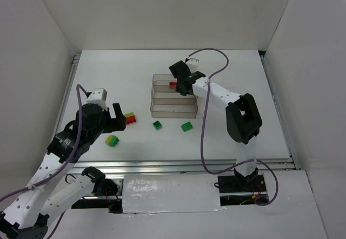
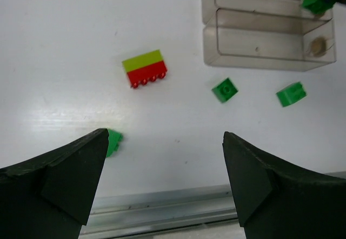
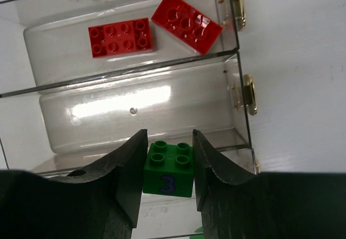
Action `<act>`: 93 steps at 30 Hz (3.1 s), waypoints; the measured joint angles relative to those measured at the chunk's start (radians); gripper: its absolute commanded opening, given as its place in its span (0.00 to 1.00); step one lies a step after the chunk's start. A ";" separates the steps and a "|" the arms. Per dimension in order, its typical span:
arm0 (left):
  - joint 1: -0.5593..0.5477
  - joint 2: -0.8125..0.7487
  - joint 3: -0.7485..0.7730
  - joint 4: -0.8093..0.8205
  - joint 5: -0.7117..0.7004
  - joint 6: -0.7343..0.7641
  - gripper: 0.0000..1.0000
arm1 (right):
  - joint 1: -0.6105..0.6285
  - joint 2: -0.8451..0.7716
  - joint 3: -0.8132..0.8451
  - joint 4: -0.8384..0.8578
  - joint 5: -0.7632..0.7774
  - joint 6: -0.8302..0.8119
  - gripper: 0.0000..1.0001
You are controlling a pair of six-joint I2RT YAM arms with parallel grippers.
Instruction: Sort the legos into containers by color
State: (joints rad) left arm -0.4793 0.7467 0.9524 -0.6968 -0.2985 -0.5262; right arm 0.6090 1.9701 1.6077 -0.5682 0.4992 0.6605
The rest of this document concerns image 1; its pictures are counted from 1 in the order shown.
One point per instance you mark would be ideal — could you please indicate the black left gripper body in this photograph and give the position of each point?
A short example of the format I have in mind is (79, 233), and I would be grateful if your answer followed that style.
(117, 119)

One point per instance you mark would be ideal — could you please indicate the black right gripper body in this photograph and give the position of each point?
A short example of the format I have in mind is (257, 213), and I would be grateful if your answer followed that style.
(181, 77)

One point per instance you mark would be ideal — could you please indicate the red and green lego piece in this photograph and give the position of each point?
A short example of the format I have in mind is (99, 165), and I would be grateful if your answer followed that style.
(172, 85)

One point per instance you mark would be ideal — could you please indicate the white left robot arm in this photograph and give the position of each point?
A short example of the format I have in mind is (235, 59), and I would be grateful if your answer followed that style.
(35, 207)

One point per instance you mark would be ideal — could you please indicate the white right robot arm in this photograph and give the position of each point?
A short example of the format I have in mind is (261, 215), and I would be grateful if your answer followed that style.
(242, 117)

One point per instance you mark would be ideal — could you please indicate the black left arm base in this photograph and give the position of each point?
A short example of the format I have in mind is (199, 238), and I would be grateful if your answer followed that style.
(37, 231)

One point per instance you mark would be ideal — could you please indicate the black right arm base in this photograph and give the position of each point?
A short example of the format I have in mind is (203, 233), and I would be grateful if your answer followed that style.
(230, 184)

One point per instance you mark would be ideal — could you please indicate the lime and red lego block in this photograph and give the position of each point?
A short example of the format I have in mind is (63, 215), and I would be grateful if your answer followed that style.
(130, 118)

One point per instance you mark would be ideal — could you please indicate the lime and green rounded lego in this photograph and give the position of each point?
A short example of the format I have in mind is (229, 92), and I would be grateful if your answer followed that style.
(112, 141)

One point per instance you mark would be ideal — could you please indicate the small green square lego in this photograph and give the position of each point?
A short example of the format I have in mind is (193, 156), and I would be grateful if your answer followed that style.
(157, 125)

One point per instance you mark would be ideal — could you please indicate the green lego brick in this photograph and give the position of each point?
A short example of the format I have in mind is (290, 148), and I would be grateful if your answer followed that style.
(186, 126)

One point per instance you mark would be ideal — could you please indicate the white foam board cover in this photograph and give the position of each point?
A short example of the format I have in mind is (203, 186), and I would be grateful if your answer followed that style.
(181, 193)

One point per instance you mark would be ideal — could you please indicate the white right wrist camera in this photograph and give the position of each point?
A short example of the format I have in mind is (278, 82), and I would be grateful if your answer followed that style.
(192, 64)

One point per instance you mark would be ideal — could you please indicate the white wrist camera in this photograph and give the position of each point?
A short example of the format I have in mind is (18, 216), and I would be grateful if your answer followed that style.
(98, 96)
(192, 64)

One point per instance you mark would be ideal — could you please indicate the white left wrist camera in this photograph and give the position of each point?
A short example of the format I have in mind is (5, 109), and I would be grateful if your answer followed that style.
(98, 96)

